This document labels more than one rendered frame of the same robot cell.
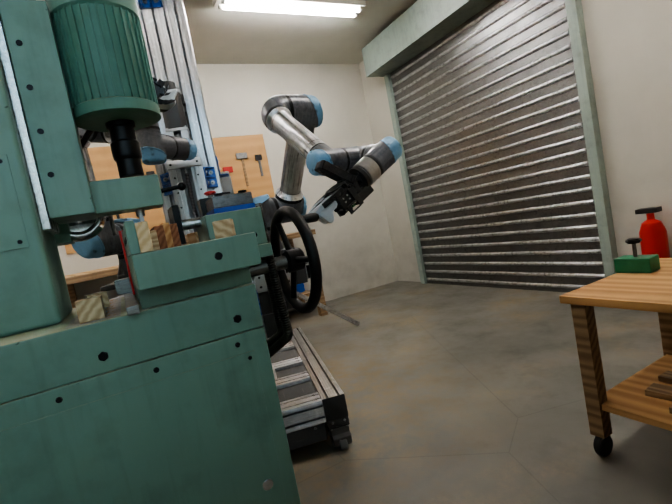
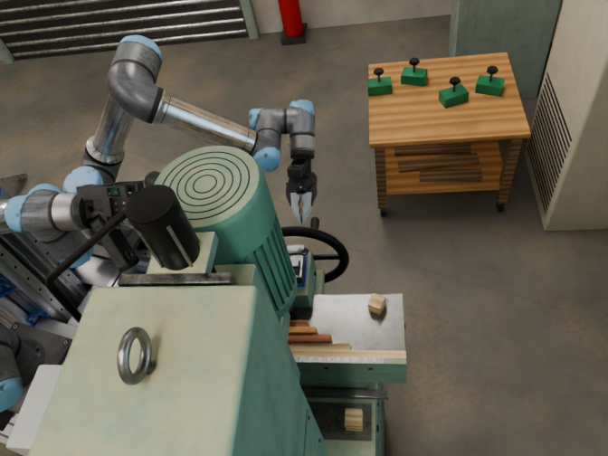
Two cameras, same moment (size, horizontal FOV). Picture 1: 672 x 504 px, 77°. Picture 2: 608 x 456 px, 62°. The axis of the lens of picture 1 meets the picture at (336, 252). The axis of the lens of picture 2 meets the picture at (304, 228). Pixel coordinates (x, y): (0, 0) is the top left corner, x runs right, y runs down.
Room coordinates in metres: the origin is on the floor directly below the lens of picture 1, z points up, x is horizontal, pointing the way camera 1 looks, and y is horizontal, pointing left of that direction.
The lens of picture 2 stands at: (0.50, 0.73, 2.02)
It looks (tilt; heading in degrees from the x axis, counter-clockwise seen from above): 51 degrees down; 313
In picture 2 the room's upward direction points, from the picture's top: 14 degrees counter-clockwise
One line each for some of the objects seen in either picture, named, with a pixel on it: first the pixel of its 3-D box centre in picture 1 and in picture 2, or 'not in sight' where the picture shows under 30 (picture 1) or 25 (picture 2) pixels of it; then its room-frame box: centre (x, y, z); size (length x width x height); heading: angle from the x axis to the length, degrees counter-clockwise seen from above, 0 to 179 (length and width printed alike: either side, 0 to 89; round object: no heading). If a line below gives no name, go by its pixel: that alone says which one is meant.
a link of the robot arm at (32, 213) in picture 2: not in sight; (40, 213); (1.39, 0.52, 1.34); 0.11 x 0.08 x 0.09; 27
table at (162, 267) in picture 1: (199, 256); (286, 318); (1.02, 0.32, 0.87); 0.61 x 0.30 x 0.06; 27
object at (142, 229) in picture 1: (137, 244); (276, 356); (0.96, 0.44, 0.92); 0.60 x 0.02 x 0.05; 27
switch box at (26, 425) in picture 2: not in sight; (77, 424); (0.94, 0.77, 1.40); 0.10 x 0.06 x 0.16; 117
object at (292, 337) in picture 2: (156, 240); (286, 341); (0.96, 0.39, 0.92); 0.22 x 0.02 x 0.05; 27
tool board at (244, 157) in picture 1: (174, 187); not in sight; (4.16, 1.42, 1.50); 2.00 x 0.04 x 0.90; 117
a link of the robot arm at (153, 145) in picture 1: (155, 146); (63, 237); (1.40, 0.51, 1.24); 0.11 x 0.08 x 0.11; 156
